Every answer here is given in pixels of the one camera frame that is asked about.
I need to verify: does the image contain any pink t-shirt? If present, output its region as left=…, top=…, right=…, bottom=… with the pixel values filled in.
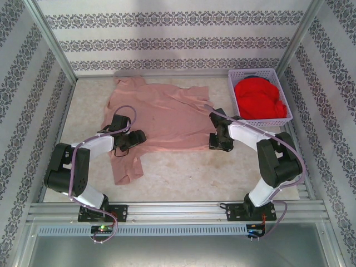
left=102, top=73, right=223, bottom=186

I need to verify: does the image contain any lavender plastic basket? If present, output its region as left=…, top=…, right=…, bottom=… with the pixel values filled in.
left=228, top=68, right=293, bottom=128

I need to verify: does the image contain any red garment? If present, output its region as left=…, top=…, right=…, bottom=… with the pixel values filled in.
left=233, top=77, right=288, bottom=120

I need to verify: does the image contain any dark blue garment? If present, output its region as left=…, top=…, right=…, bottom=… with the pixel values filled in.
left=244, top=73, right=270, bottom=81

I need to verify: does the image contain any grey metal sheet panel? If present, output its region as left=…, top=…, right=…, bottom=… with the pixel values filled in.
left=27, top=235, right=333, bottom=267

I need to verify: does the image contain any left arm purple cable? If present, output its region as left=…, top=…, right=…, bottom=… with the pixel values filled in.
left=68, top=105, right=137, bottom=245

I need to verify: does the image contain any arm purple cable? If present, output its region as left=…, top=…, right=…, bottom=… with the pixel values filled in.
left=204, top=103, right=307, bottom=241
left=68, top=105, right=137, bottom=245

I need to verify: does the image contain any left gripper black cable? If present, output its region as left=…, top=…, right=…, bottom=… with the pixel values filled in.
left=112, top=147, right=129, bottom=159

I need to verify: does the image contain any aluminium frame bar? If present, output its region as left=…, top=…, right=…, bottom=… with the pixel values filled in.
left=73, top=72, right=280, bottom=80
left=37, top=77, right=77, bottom=204
left=279, top=75, right=318, bottom=202

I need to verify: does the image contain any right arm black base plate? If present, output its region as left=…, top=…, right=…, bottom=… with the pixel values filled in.
left=225, top=202, right=278, bottom=223

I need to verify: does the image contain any aluminium mounting rail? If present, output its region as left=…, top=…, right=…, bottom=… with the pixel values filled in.
left=26, top=201, right=328, bottom=223

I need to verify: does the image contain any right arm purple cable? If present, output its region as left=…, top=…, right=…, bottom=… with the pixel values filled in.
left=204, top=103, right=307, bottom=241

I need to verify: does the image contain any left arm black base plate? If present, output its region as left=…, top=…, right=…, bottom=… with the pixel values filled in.
left=77, top=204, right=129, bottom=223

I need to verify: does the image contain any grey slotted cable duct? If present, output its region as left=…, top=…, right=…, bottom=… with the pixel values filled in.
left=37, top=224, right=268, bottom=236

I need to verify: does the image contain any aluminium corner post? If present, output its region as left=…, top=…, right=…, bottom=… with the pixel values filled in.
left=276, top=0, right=326, bottom=77
left=26, top=0, right=78, bottom=81

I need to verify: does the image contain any aluminium frame leg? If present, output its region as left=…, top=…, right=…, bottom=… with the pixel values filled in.
left=15, top=221, right=38, bottom=267
left=319, top=221, right=344, bottom=267

